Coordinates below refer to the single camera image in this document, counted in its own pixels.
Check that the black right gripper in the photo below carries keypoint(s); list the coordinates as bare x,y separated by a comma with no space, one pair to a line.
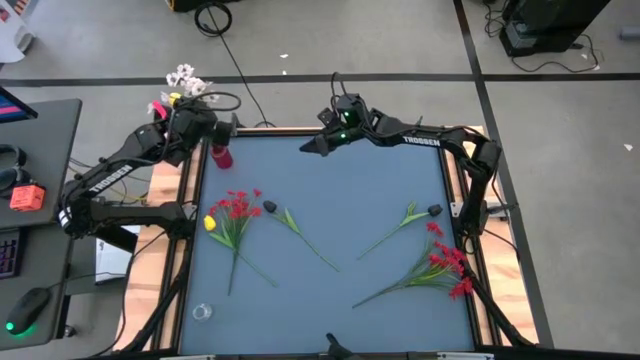
345,137

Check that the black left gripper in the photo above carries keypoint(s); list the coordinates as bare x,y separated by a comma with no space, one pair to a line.
192,130

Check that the red glass vase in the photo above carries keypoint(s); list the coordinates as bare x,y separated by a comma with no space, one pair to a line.
222,159

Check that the yellow artificial tulip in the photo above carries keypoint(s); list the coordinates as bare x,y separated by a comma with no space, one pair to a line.
175,98
209,223

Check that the red flower bunch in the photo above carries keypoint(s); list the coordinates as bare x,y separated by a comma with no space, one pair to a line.
240,207
447,262

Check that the dark artificial tulip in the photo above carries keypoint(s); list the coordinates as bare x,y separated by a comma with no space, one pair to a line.
270,206
435,210

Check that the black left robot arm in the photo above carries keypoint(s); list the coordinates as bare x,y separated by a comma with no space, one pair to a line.
107,180

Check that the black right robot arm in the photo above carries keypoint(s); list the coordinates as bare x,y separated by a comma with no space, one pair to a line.
420,141

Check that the clear glass vase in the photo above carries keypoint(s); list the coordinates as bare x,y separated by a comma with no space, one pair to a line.
202,311

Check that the wooden side board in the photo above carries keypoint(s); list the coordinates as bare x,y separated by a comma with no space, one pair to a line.
505,280
162,185

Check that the white paper sheet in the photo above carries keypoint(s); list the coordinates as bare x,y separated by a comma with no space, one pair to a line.
112,260

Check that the dark grey desk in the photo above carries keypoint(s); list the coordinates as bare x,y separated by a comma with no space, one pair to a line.
45,150

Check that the orange box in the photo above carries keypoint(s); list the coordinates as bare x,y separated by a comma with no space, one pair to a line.
27,197

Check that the desk computer monitor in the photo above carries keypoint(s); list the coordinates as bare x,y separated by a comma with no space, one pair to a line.
12,107

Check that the black headphones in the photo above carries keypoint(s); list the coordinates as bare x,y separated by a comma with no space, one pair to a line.
7,181

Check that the white plastic bucket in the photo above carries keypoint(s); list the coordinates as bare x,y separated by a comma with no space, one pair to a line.
15,45

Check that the black keyboard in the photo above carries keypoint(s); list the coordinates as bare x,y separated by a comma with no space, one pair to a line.
9,255

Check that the black equipment case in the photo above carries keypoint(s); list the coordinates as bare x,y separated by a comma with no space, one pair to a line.
550,25

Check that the black computer mouse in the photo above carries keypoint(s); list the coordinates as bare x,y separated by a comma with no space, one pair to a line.
27,310

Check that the small grey floor object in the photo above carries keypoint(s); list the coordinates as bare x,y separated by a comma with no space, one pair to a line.
631,33

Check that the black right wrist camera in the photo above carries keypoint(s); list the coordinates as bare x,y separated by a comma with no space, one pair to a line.
347,107

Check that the black diagonal frame brace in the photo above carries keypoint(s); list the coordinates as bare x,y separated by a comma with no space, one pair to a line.
500,314
158,310

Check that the black table-level camera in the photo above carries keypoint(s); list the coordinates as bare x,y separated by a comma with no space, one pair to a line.
336,350

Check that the silver frame bracket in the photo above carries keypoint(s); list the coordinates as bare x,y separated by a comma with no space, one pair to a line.
187,357
465,356

